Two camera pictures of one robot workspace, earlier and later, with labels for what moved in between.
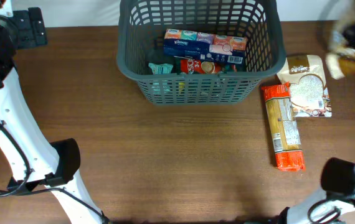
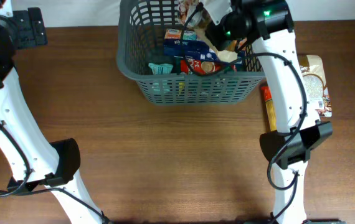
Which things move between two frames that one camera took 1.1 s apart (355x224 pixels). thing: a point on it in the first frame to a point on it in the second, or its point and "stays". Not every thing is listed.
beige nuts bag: [342, 58] to [193, 15]
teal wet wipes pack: [160, 68] stays
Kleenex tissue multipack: [229, 49] stays
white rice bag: [309, 94] stays
